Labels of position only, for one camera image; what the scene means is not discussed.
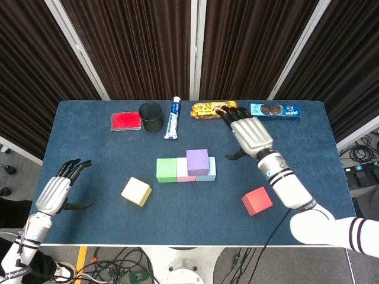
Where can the white sneaker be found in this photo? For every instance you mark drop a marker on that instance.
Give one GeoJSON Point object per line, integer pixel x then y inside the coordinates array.
{"type": "Point", "coordinates": [65, 270]}

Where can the brown ribbed partition panel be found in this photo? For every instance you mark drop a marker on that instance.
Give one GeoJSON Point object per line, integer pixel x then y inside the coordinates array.
{"type": "Point", "coordinates": [127, 44]}
{"type": "Point", "coordinates": [349, 59]}
{"type": "Point", "coordinates": [251, 44]}
{"type": "Point", "coordinates": [29, 74]}

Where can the small orange floor item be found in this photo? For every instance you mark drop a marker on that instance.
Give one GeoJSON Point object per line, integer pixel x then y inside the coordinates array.
{"type": "Point", "coordinates": [93, 260]}

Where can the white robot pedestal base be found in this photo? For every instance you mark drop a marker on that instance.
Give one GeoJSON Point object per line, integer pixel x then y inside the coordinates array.
{"type": "Point", "coordinates": [183, 266]}

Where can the red ink pad case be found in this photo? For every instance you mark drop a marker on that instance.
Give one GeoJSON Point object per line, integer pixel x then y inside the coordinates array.
{"type": "Point", "coordinates": [125, 121]}

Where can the pink cube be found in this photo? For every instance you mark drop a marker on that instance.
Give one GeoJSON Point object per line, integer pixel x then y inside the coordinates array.
{"type": "Point", "coordinates": [181, 168]}

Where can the light blue cube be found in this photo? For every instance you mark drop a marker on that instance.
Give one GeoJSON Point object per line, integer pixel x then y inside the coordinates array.
{"type": "Point", "coordinates": [211, 173]}

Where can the blue sandwich cookie box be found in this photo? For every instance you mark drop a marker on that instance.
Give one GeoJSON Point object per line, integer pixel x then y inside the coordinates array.
{"type": "Point", "coordinates": [274, 111]}

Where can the small green box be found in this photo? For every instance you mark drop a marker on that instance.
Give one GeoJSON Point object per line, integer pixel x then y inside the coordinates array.
{"type": "Point", "coordinates": [136, 276]}

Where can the red cube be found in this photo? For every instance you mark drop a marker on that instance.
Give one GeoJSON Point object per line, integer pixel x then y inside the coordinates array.
{"type": "Point", "coordinates": [257, 201]}

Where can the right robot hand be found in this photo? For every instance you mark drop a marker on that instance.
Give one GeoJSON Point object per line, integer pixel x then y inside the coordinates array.
{"type": "Point", "coordinates": [251, 136]}

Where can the black power strip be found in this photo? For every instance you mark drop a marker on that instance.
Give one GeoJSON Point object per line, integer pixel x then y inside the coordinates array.
{"type": "Point", "coordinates": [359, 168]}

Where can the white partition post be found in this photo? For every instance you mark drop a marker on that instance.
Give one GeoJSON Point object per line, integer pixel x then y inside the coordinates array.
{"type": "Point", "coordinates": [77, 47]}
{"type": "Point", "coordinates": [197, 44]}
{"type": "Point", "coordinates": [296, 50]}

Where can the yellow cube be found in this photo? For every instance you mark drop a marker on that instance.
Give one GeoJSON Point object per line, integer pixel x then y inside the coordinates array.
{"type": "Point", "coordinates": [134, 190]}

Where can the black floor caster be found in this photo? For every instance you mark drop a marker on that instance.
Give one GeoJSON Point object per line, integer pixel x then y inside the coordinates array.
{"type": "Point", "coordinates": [10, 169]}

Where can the white blue toothpaste tube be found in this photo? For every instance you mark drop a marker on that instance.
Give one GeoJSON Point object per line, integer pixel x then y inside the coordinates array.
{"type": "Point", "coordinates": [172, 118]}

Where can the black mesh pen cup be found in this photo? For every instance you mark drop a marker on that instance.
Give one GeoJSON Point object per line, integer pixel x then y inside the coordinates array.
{"type": "Point", "coordinates": [152, 124]}

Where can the purple cube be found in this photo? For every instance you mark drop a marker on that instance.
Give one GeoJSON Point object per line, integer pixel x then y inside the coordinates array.
{"type": "Point", "coordinates": [197, 162]}

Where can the black trouser leg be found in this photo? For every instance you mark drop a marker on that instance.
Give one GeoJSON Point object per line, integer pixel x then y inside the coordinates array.
{"type": "Point", "coordinates": [14, 213]}

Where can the green cube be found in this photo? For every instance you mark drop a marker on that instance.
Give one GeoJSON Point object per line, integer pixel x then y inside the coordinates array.
{"type": "Point", "coordinates": [165, 169]}

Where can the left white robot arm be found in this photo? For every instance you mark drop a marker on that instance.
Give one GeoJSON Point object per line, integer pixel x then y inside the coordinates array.
{"type": "Point", "coordinates": [32, 233]}

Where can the yellow biscuit packet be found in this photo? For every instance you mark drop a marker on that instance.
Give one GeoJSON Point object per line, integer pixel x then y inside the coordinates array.
{"type": "Point", "coordinates": [204, 111]}

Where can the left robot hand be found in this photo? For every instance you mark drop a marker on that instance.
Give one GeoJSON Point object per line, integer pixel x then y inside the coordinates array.
{"type": "Point", "coordinates": [53, 195]}

